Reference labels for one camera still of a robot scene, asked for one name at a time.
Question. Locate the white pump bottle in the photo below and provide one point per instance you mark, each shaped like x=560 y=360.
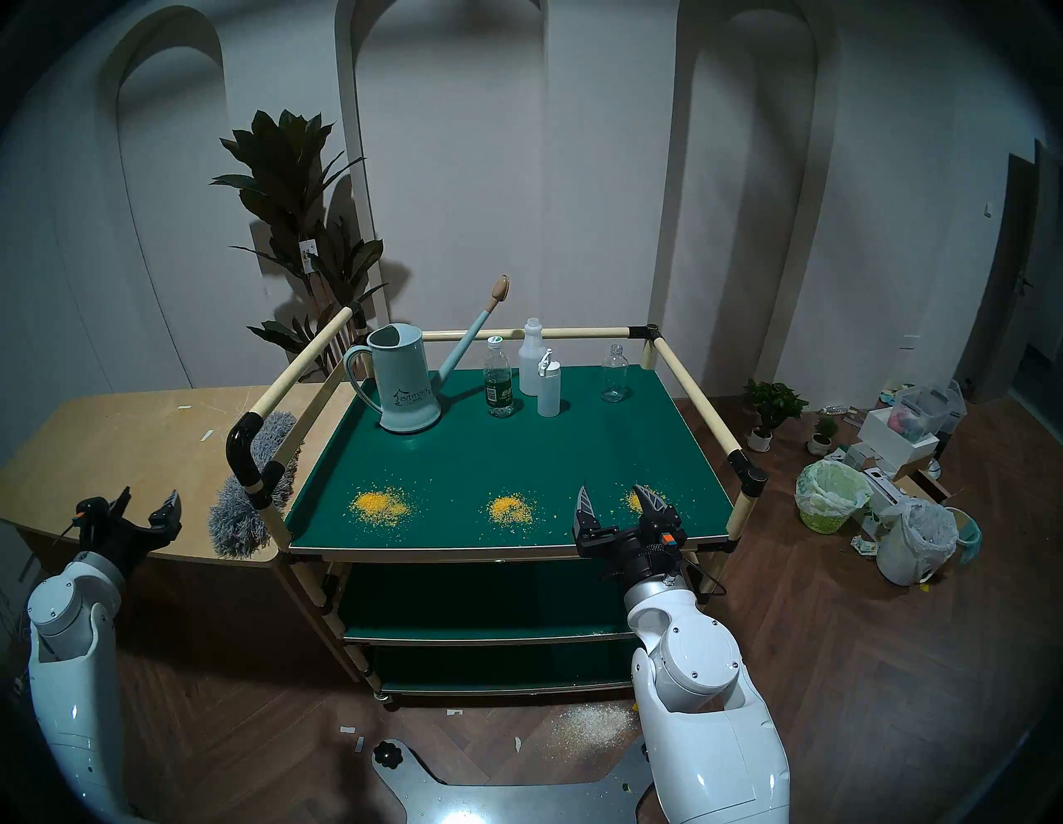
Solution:
x=549 y=390

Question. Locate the dark door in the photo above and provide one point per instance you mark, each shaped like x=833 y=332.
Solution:
x=1009 y=274

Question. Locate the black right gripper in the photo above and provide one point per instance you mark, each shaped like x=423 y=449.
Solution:
x=639 y=552

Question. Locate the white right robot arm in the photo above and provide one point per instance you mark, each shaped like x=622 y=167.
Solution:
x=698 y=689

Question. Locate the spilled crumbs on floor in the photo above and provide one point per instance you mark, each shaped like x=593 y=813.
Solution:
x=594 y=727

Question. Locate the tall dark leafy plant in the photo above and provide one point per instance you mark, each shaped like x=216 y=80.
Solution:
x=286 y=191

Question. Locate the grey fluffy duster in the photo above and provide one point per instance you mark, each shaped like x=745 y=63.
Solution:
x=237 y=515

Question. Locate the bushy small potted plant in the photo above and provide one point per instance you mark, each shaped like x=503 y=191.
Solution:
x=772 y=403

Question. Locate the white-bagged waste bin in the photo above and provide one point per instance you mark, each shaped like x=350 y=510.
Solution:
x=913 y=540

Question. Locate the tall white plastic bottle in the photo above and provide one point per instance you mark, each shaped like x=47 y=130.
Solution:
x=530 y=361

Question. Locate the teal watering can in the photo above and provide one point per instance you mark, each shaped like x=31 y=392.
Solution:
x=407 y=382

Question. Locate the light wooden table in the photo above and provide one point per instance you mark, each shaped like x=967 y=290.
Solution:
x=124 y=465

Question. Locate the green three-tier shelf cart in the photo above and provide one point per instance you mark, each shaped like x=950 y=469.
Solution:
x=515 y=448

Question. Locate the green-bagged waste bin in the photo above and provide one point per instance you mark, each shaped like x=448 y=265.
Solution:
x=830 y=494

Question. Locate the open printed carton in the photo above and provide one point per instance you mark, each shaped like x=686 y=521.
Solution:
x=884 y=490

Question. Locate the clear glass bottle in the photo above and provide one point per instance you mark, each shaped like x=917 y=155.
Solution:
x=614 y=378

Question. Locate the tiny potted plant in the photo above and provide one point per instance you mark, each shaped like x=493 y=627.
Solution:
x=824 y=432

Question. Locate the black star knob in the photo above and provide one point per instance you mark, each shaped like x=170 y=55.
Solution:
x=388 y=754

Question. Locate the grey metal robot base plate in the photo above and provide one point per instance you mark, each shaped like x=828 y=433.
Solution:
x=515 y=801

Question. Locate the clear green-label water bottle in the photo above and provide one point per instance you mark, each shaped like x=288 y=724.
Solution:
x=498 y=386

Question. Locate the teal bucket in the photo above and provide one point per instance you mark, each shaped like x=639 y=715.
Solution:
x=970 y=536

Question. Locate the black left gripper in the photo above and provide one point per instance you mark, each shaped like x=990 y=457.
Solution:
x=120 y=540

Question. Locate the yellow crumb pile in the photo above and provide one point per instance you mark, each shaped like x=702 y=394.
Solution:
x=380 y=505
x=634 y=502
x=509 y=508

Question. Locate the white cardboard box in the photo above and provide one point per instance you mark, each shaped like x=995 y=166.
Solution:
x=893 y=440

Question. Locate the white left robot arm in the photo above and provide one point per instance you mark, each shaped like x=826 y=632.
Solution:
x=71 y=664

